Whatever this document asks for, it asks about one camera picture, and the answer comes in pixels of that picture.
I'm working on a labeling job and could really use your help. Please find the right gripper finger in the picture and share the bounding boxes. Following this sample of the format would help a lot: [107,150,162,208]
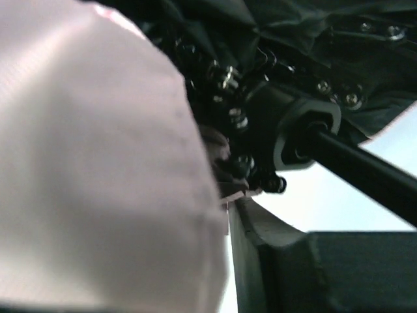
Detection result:
[229,198,416,312]

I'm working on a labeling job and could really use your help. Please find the pink folding umbrella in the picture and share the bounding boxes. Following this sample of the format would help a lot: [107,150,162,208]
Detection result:
[1,1,416,312]

